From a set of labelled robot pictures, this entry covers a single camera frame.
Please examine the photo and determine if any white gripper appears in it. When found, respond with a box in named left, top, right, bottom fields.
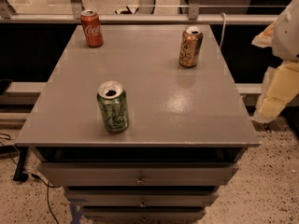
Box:
left=251, top=0, right=299, bottom=123

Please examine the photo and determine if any orange soda can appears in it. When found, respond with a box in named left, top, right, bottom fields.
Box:
left=178, top=26, right=203, bottom=68

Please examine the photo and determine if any green soda can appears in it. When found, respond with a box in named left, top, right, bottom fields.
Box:
left=97, top=81, right=129, bottom=133

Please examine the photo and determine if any red Coca-Cola can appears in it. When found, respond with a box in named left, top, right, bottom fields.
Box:
left=80, top=9, right=104, bottom=48

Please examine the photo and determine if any grey drawer cabinet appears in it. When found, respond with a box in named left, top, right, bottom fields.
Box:
left=17, top=25, right=259, bottom=222

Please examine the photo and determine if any white cable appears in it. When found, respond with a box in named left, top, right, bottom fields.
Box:
left=219, top=12, right=228, bottom=50

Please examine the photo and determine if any black floor cable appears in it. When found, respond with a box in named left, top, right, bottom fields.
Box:
left=0, top=133, right=61, bottom=224

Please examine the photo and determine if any metal railing frame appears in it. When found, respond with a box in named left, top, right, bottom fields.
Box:
left=0, top=0, right=278, bottom=24

